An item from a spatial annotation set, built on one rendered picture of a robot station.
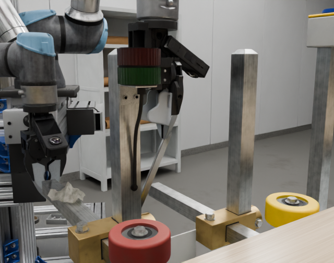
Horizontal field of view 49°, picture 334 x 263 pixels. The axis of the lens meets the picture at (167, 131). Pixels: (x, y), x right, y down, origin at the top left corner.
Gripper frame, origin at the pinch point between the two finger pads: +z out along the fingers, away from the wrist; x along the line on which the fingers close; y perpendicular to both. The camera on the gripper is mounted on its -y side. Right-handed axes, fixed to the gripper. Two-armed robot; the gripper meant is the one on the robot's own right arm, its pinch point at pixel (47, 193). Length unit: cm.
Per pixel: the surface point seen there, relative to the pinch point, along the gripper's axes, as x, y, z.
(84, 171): -98, 238, 73
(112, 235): 3.3, -41.4, -8.2
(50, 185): 0.6, -4.9, -3.5
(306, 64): -489, 289, -23
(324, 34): -51, -32, -35
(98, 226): 0.7, -30.9, -4.6
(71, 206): 0.9, -18.5, -3.5
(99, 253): 1.9, -33.4, -1.6
